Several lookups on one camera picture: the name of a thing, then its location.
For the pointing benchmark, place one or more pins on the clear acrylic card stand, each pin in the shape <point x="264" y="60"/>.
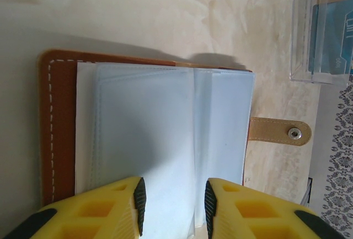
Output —
<point x="300" y="43"/>

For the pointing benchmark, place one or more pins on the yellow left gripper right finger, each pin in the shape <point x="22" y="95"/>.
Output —
<point x="262" y="217"/>

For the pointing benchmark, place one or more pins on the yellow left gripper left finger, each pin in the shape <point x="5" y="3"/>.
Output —
<point x="91" y="217"/>

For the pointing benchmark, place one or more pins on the blue credit card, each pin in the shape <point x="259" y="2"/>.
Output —
<point x="333" y="37"/>

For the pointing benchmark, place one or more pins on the brown leather card holder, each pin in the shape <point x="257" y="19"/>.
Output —
<point x="63" y="112"/>

